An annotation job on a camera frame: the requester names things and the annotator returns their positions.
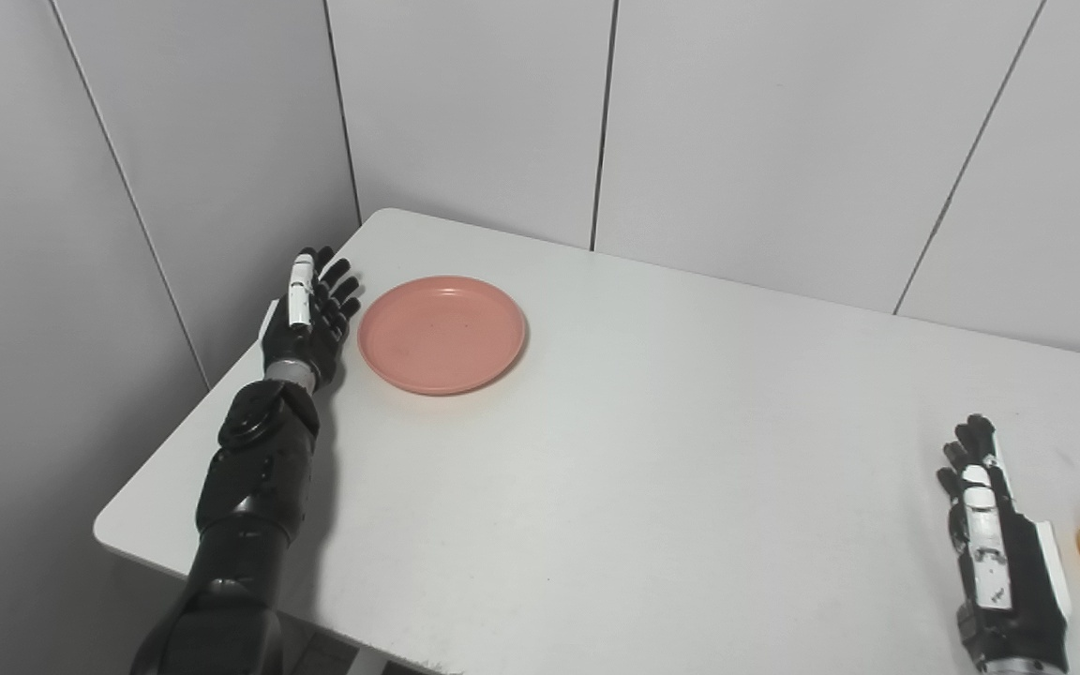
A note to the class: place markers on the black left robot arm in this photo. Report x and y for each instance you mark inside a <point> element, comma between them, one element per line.
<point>249,487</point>

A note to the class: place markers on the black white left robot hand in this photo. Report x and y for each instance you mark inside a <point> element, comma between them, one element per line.
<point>310,337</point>

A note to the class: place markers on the pink round plate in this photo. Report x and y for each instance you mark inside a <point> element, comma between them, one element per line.
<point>442,333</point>

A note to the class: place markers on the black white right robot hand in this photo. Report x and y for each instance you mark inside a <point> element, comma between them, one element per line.
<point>1018,581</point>

